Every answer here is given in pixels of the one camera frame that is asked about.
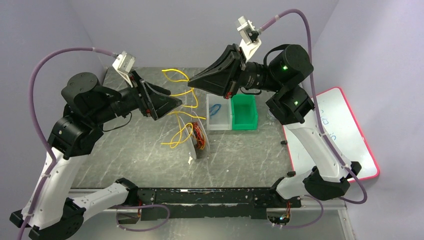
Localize white cable spool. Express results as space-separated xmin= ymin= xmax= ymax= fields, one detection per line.
xmin=183 ymin=120 xmax=210 ymax=164

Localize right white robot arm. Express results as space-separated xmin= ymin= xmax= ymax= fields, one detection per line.
xmin=188 ymin=44 xmax=362 ymax=201

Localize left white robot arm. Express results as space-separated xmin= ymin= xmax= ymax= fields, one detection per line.
xmin=9 ymin=71 xmax=182 ymax=240

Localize clear white plastic bin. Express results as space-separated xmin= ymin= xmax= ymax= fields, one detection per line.
xmin=206 ymin=93 xmax=233 ymax=131

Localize green plastic bin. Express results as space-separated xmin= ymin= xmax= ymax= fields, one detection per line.
xmin=231 ymin=94 xmax=258 ymax=131

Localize pink framed whiteboard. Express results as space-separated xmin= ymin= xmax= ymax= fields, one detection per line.
xmin=282 ymin=87 xmax=380 ymax=180

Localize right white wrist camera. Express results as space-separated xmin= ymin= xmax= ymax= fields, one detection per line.
xmin=235 ymin=16 xmax=262 ymax=62

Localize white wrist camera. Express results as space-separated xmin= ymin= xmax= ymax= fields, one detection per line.
xmin=112 ymin=51 xmax=136 ymax=88
xmin=235 ymin=16 xmax=262 ymax=62

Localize blue cable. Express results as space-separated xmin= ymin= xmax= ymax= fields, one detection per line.
xmin=208 ymin=103 xmax=223 ymax=117

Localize red orange wound cable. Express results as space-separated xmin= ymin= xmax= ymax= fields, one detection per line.
xmin=189 ymin=121 xmax=207 ymax=151

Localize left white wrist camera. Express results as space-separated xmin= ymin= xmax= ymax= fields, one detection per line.
xmin=112 ymin=51 xmax=136 ymax=88

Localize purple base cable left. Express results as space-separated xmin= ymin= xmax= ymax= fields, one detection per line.
xmin=115 ymin=204 xmax=172 ymax=232

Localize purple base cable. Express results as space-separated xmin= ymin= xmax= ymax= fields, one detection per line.
xmin=272 ymin=193 xmax=324 ymax=230
xmin=115 ymin=204 xmax=172 ymax=232

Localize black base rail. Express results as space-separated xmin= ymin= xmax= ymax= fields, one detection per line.
xmin=137 ymin=187 xmax=301 ymax=221

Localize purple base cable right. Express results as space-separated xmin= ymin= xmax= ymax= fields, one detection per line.
xmin=272 ymin=193 xmax=324 ymax=230

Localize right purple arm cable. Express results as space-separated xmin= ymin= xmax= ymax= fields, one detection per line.
xmin=258 ymin=8 xmax=369 ymax=205

